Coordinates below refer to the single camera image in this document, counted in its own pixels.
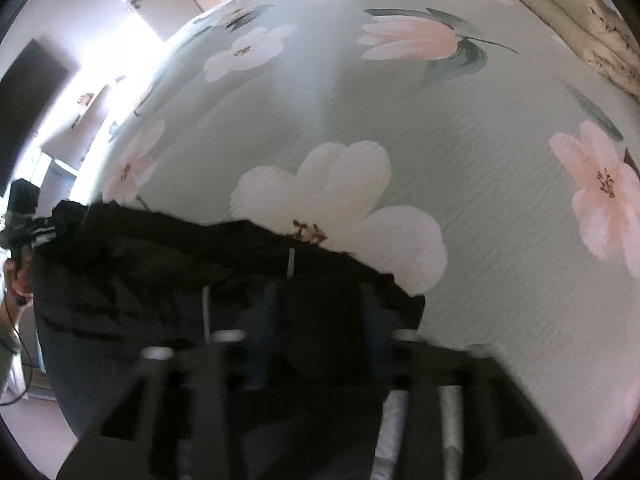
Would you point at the black hooded jacket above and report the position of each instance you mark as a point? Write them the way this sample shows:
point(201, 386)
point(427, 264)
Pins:
point(175, 285)

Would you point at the folded beige quilt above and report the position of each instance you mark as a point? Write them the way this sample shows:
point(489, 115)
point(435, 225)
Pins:
point(575, 15)

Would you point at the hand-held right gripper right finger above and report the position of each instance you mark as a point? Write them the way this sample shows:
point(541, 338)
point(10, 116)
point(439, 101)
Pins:
point(376, 342)

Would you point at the person's left hand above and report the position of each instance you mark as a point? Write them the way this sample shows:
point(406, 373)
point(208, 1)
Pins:
point(20, 282)

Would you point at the floral green bedspread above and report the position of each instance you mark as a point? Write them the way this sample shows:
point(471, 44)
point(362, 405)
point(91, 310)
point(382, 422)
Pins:
point(400, 135)

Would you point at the black wall television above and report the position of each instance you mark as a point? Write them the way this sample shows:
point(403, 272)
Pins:
point(27, 115)

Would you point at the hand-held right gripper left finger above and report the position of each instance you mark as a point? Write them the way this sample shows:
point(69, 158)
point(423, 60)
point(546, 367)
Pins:
point(255, 347)

